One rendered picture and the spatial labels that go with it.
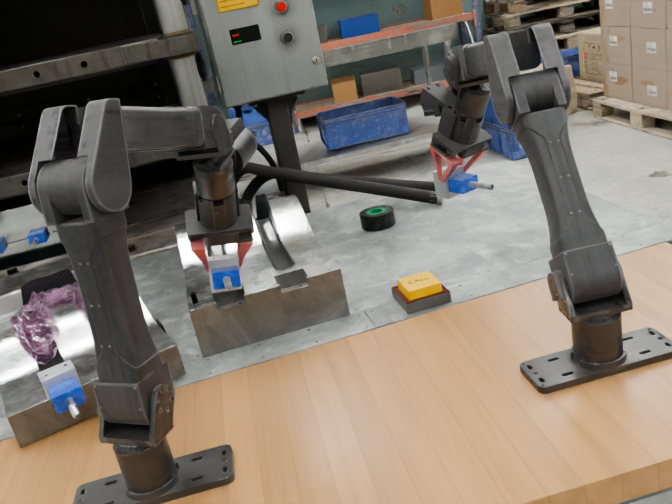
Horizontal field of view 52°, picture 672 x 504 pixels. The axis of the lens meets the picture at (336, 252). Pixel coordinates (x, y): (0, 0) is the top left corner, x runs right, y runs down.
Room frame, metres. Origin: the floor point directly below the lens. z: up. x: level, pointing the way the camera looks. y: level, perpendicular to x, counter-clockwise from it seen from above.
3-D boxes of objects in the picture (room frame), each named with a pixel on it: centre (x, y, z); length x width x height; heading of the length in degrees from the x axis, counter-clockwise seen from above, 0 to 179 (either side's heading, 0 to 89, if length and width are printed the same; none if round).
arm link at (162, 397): (0.73, 0.28, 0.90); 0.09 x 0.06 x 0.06; 66
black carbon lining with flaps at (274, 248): (1.28, 0.18, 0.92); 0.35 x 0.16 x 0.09; 10
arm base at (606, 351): (0.79, -0.32, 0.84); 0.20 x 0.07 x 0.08; 97
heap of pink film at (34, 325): (1.15, 0.50, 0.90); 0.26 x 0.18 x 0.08; 27
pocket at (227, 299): (1.07, 0.19, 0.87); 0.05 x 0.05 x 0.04; 10
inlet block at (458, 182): (1.27, -0.27, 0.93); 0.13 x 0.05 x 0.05; 31
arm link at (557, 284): (0.80, -0.31, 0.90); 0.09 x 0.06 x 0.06; 92
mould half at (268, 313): (1.30, 0.17, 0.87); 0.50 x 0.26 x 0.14; 10
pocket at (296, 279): (1.08, 0.08, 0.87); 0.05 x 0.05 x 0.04; 10
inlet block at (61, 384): (0.89, 0.42, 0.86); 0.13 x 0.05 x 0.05; 27
